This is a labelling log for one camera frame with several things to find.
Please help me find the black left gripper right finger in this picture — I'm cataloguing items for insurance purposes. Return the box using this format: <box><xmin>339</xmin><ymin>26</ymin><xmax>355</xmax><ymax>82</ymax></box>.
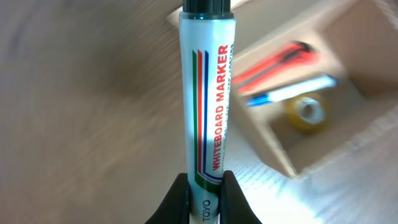
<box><xmin>220</xmin><ymin>170</ymin><xmax>261</xmax><ymax>224</ymax></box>

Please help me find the blue cap whiteboard marker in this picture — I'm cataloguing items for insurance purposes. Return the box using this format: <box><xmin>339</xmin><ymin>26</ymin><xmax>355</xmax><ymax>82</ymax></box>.
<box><xmin>246</xmin><ymin>74</ymin><xmax>338</xmax><ymax>107</ymax></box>

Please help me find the brown cardboard box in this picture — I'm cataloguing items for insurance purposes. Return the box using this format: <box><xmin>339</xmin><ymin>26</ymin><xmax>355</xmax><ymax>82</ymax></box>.
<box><xmin>171</xmin><ymin>1</ymin><xmax>397</xmax><ymax>183</ymax></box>

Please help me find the red utility knife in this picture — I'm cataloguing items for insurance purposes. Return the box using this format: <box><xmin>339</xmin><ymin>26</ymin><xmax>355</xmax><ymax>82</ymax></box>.
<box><xmin>232</xmin><ymin>40</ymin><xmax>320</xmax><ymax>94</ymax></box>

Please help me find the yellow tape roll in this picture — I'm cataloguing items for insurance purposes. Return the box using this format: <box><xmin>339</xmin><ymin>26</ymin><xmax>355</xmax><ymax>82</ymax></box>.
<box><xmin>284</xmin><ymin>93</ymin><xmax>329</xmax><ymax>134</ymax></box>

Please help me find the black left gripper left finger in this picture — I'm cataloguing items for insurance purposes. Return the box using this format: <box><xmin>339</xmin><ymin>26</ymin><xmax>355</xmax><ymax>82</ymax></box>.
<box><xmin>145</xmin><ymin>173</ymin><xmax>190</xmax><ymax>224</ymax></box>

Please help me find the black cap whiteboard marker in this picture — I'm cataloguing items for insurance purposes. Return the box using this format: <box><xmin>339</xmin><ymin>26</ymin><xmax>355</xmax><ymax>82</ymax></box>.
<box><xmin>179</xmin><ymin>0</ymin><xmax>236</xmax><ymax>223</ymax></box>

